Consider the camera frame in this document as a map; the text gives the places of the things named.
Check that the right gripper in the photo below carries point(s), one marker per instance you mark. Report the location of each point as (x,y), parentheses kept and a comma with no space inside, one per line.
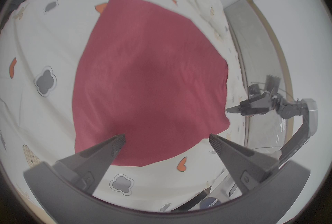
(259,106)

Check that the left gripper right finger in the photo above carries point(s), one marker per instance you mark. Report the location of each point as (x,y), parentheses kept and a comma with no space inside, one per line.
(241,163)

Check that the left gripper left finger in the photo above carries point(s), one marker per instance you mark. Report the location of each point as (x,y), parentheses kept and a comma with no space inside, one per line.
(96,158)

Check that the red shirt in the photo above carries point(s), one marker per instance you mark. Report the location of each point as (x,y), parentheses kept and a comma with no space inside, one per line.
(150,82)

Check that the bed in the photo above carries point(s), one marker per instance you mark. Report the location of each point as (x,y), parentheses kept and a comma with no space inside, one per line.
(51,49)

